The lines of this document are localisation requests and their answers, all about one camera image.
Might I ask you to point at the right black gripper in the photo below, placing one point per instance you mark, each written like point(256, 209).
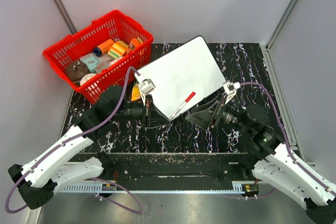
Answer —
point(212, 113)

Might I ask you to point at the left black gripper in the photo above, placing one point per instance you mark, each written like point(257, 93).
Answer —
point(153, 117)

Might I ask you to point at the red capped whiteboard marker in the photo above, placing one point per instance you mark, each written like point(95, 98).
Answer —
point(182, 105)

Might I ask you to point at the white whiteboard black frame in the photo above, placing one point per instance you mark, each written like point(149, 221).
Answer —
point(190, 67)

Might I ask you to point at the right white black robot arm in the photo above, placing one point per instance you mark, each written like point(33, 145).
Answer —
point(270, 159)

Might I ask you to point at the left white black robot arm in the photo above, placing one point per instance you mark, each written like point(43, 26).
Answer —
point(39, 180)

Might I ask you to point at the stacked colourful sponge pack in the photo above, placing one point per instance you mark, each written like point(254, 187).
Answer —
point(135, 94)

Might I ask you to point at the pink white packet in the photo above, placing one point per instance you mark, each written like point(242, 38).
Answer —
point(105, 62)

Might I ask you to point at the orange snack box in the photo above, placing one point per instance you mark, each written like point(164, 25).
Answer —
point(135, 42)

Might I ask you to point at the white round container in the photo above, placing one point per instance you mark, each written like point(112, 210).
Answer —
point(86, 78)

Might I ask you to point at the red plastic shopping basket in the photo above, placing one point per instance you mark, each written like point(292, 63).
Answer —
point(113, 25)

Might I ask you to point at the teal small box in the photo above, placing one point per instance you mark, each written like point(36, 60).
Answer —
point(91, 61)

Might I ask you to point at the brown round donut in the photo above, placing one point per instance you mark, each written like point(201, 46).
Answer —
point(76, 70)

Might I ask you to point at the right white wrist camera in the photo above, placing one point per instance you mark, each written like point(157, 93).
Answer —
point(230, 89)

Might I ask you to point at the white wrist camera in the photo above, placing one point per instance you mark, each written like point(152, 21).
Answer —
point(146, 86)
point(230, 89)

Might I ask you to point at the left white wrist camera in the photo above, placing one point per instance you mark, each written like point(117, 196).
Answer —
point(146, 86)

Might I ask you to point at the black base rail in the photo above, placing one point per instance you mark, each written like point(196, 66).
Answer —
point(225, 166)

